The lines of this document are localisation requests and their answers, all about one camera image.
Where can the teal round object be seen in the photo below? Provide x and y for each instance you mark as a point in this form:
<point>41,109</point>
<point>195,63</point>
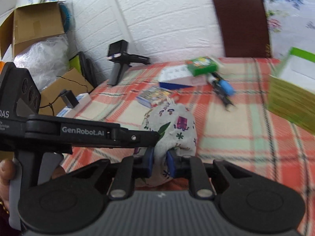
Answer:
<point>66,17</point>

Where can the flat brown cardboard box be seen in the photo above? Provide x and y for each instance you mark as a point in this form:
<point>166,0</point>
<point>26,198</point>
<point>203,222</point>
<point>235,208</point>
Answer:
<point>69,83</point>

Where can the white and blue box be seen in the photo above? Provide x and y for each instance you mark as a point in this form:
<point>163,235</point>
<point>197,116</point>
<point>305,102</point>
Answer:
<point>81,103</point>

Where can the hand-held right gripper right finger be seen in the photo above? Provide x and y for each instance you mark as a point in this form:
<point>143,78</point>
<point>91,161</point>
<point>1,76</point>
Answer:
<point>171,164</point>

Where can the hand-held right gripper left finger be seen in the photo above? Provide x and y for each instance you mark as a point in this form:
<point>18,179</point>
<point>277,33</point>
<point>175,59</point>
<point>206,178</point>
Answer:
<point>149,162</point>

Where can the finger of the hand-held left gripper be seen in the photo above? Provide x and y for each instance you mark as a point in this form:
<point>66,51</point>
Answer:
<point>137,136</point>

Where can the person's left hand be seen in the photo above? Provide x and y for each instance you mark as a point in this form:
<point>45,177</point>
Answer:
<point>6,170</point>

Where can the green board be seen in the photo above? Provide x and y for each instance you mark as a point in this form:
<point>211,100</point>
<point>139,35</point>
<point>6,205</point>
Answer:
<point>75,62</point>

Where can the floral pillow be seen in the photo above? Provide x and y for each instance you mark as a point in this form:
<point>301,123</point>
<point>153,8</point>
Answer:
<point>290,29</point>

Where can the black calculator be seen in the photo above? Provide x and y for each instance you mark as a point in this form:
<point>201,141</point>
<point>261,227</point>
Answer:
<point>152,95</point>

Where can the open brown cardboard box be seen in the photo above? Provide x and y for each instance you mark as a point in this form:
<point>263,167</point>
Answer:
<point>34,27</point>

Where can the black curved objects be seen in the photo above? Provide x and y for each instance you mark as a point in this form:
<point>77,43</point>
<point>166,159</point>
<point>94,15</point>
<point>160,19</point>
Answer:
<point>87,68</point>

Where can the black power adapter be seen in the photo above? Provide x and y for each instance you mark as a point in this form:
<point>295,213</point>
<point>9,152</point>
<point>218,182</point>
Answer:
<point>70,98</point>

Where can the small green carton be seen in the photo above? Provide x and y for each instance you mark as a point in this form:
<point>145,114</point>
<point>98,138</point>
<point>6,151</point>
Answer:
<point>201,66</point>

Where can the brown chair with floral cover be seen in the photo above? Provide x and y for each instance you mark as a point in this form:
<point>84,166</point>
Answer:
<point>241,22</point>

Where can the white and blue carton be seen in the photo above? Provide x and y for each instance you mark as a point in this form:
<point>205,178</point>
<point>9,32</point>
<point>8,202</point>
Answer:
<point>174,75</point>

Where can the green cardboard box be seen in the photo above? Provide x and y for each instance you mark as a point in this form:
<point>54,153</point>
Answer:
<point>288,98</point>

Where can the red plaid blanket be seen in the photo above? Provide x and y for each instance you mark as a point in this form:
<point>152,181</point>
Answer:
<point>246,132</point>

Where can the clear plastic bag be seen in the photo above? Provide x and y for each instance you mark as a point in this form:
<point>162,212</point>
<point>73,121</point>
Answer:
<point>41,59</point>

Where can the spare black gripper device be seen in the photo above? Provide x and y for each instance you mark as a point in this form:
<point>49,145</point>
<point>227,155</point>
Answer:
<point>119,59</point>

